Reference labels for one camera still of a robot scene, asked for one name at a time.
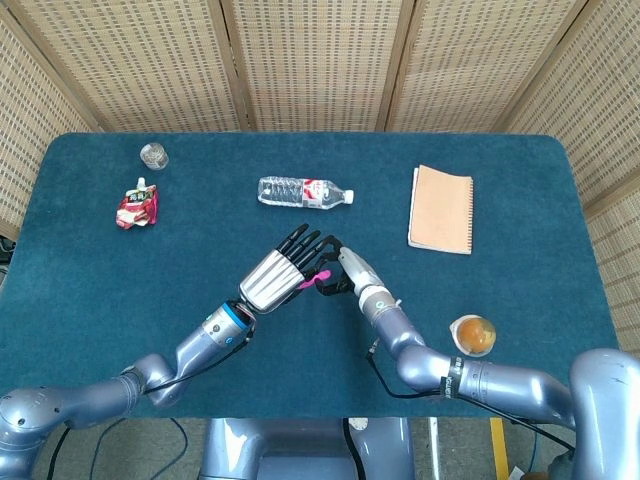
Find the tan spiral notebook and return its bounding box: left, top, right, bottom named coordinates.
left=407, top=164, right=475, bottom=256

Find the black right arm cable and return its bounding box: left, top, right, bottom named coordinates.
left=364, top=339, right=576, bottom=451

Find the orange jelly cup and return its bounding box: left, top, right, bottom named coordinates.
left=449, top=314, right=498, bottom=357

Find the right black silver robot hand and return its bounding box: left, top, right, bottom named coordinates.
left=313, top=234, right=386, bottom=301

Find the small clear plastic cup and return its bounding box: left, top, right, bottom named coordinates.
left=139, top=143, right=170, bottom=172

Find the clear plastic water bottle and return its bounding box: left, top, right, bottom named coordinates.
left=257, top=175, right=356, bottom=210

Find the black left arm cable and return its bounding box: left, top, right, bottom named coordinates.
left=134, top=334, right=254, bottom=399

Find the pink clay stick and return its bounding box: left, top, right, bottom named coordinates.
left=298, top=269, right=332, bottom=292

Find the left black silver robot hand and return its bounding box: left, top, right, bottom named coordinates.
left=238, top=223, right=332, bottom=316

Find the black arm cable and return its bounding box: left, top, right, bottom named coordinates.
left=134, top=334, right=254, bottom=399
left=364, top=339, right=576, bottom=451

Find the silver robot torso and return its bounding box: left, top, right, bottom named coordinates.
left=199, top=417, right=416, bottom=480

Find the crumpled red snack pouch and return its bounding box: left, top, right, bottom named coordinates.
left=114, top=177, right=160, bottom=230

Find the blue table cloth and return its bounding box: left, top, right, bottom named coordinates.
left=0, top=131, right=621, bottom=420

